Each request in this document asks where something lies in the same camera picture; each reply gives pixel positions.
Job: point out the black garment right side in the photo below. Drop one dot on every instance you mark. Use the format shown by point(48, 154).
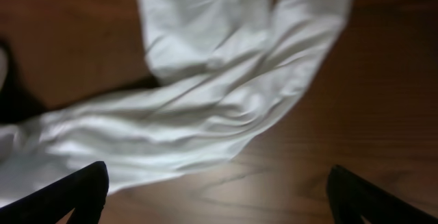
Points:
point(17, 103)

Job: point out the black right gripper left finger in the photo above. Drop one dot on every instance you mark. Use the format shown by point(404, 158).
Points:
point(81, 194)

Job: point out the white printed t-shirt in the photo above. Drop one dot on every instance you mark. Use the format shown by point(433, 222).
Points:
point(228, 70)

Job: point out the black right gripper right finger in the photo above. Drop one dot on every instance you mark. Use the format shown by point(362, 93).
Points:
point(354, 200)

